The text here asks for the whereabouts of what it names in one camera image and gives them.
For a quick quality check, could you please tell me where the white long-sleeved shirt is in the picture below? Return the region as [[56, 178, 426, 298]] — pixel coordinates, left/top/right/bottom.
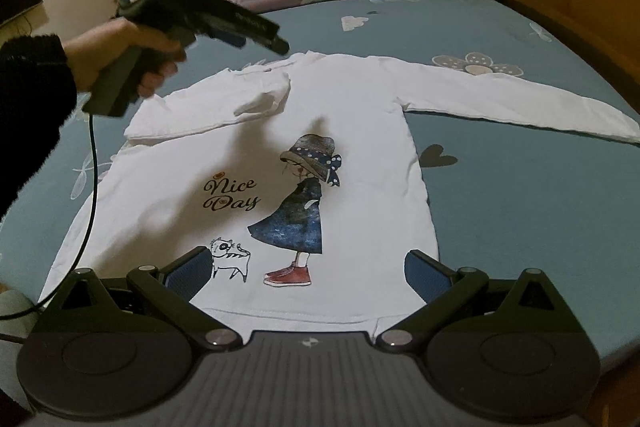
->
[[37, 51, 640, 343]]

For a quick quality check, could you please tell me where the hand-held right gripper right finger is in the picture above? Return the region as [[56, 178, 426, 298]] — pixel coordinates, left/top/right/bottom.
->
[[376, 250, 576, 353]]

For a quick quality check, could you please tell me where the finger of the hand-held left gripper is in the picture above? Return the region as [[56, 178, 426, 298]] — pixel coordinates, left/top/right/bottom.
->
[[217, 27, 291, 56]]

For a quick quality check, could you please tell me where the person's left hand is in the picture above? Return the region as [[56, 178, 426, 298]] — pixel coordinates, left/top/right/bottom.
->
[[67, 18, 187, 98]]

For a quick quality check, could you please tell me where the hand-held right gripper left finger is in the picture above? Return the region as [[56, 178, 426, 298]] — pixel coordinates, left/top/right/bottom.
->
[[40, 246, 244, 352]]

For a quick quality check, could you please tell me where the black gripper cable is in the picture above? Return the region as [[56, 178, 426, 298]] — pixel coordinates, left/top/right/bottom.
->
[[0, 112, 98, 343]]

